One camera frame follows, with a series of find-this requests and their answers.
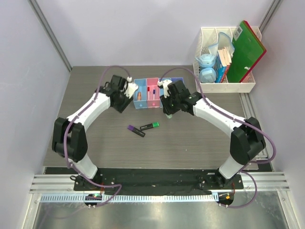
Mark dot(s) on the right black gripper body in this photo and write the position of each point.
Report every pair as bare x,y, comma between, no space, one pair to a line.
171,104

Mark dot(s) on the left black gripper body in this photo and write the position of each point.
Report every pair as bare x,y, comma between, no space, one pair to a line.
123,101

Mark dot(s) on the purple drawer box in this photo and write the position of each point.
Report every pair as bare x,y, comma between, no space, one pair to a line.
175,79

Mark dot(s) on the orange mini highlighter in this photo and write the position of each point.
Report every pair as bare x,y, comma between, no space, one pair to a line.
139,96

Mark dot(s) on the pink drawer box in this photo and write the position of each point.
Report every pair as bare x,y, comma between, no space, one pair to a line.
152,83

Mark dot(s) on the green cap black highlighter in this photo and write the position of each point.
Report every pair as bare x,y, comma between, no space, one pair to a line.
149,126

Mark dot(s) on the purple cap black highlighter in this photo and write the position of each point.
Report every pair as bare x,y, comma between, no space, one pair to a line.
136,131

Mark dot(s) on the light blue drawer box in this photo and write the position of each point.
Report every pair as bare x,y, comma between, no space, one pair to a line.
142,83

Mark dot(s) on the red cap whiteboard marker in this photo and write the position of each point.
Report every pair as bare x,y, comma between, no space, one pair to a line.
148,93

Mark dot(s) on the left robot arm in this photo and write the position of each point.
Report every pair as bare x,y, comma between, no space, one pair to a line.
69,138

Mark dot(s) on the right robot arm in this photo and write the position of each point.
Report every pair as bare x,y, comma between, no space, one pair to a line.
246,138

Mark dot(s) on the lower blue tape dispenser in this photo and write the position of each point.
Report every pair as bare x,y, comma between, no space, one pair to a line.
207,75

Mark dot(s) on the blue red card box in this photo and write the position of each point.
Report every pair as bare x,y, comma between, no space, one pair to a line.
221,66

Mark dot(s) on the wooden sticks bundle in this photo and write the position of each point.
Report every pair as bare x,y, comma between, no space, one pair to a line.
225,56

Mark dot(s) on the white plastic organizer basket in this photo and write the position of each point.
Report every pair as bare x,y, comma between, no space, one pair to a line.
207,37

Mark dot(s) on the clear blue zip bag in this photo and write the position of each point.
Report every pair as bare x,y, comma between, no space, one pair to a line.
224,41

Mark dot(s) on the green plastic folder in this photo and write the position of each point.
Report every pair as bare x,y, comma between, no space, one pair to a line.
236,70

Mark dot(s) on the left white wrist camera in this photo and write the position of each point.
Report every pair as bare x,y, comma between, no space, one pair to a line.
131,88

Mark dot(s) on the left corner aluminium post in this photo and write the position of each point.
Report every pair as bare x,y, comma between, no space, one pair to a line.
51,35

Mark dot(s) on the corner aluminium post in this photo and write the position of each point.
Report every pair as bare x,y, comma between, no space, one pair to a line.
51,35
269,14

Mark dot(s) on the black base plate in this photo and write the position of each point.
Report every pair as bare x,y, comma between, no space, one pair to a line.
165,182

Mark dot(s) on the right corner aluminium post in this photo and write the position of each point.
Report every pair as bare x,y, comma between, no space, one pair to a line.
269,14

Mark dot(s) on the slotted cable duct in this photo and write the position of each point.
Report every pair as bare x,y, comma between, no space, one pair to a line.
92,198

